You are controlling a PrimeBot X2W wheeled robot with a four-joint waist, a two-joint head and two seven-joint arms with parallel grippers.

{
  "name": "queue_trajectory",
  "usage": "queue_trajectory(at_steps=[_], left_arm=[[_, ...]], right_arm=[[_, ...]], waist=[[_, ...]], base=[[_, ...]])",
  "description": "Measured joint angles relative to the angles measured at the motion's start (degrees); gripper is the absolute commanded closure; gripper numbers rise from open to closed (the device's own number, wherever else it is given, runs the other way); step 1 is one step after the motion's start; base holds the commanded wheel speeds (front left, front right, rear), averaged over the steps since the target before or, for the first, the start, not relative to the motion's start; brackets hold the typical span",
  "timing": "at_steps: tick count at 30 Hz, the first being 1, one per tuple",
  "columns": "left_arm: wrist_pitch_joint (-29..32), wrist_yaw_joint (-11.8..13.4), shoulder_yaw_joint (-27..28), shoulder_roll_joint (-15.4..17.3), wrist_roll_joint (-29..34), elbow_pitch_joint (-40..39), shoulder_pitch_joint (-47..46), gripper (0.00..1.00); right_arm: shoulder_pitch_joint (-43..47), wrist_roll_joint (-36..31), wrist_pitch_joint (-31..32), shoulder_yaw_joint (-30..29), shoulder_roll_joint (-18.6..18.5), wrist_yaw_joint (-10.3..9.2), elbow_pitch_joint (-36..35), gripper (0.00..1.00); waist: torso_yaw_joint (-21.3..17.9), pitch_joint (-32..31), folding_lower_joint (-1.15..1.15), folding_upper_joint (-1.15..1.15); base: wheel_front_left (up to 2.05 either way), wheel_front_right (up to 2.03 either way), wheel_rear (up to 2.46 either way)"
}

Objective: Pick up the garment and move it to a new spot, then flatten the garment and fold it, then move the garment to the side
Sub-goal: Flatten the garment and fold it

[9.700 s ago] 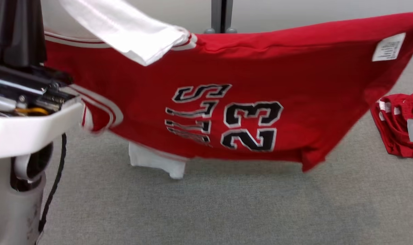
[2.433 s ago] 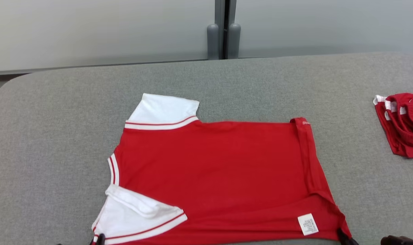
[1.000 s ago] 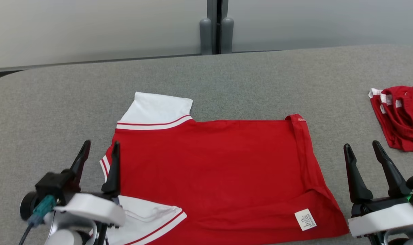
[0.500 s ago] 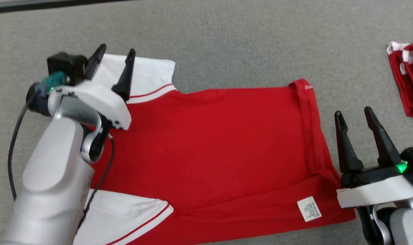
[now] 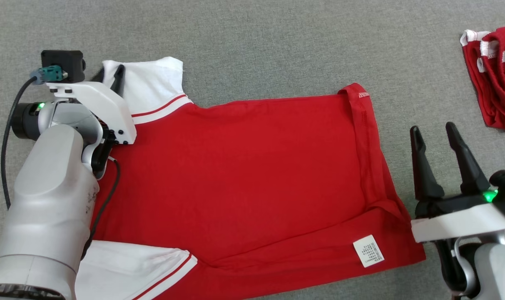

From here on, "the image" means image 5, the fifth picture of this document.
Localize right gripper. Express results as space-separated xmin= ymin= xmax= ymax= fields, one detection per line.
xmin=410 ymin=121 xmax=505 ymax=244

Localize black cable with teal plug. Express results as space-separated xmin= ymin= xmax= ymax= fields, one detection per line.
xmin=1 ymin=65 xmax=68 ymax=210

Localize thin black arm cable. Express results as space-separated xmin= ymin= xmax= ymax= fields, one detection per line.
xmin=81 ymin=156 xmax=121 ymax=261

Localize red T-shirt white sleeves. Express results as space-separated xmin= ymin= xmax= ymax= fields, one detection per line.
xmin=75 ymin=56 xmax=426 ymax=300

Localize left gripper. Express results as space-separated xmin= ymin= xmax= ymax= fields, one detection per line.
xmin=12 ymin=64 xmax=137 ymax=178

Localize red shorts white trim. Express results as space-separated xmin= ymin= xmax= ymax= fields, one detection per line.
xmin=460 ymin=25 xmax=505 ymax=132

